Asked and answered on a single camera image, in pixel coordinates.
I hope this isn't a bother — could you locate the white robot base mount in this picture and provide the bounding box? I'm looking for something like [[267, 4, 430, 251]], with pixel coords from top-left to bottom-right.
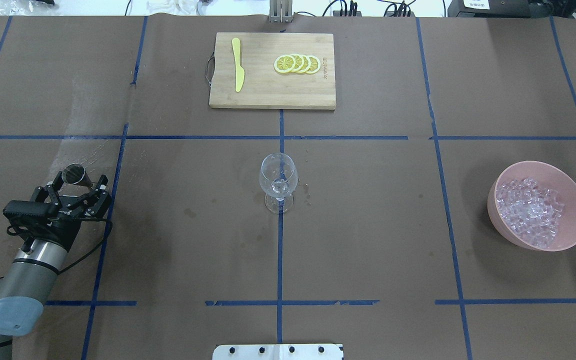
[[211, 343, 345, 360]]

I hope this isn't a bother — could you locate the bamboo cutting board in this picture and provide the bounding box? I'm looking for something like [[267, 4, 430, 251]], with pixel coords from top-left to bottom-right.
[[209, 32, 337, 110]]

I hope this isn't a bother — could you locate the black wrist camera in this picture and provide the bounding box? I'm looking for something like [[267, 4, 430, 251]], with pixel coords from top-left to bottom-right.
[[2, 200, 60, 220]]

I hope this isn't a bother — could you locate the pile of ice cubes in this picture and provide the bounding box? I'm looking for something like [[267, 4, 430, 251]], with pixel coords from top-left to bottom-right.
[[494, 177, 566, 249]]

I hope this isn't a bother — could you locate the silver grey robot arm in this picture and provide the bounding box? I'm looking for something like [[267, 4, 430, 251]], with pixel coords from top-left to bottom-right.
[[0, 163, 114, 360]]

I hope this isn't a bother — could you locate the clear wine glass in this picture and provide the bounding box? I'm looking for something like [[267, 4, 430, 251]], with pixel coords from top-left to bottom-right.
[[258, 152, 298, 215]]

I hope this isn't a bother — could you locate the steel double jigger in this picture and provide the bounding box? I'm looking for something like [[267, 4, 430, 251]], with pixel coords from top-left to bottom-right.
[[61, 163, 94, 190]]

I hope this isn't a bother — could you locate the pink plastic bowl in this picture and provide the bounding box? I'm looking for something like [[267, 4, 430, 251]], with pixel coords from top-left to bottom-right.
[[486, 161, 576, 252]]

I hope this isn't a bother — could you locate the aluminium frame post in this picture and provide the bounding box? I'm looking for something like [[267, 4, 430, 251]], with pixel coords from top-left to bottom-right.
[[269, 0, 294, 24]]

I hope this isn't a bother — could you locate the yellow plastic knife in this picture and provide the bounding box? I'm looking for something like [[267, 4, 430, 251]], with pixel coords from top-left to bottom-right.
[[231, 38, 246, 92]]

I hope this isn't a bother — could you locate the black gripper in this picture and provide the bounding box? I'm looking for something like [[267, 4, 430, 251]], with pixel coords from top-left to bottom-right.
[[31, 171, 113, 222]]

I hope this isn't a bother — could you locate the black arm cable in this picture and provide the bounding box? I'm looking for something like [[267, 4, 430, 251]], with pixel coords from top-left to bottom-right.
[[6, 219, 114, 276]]

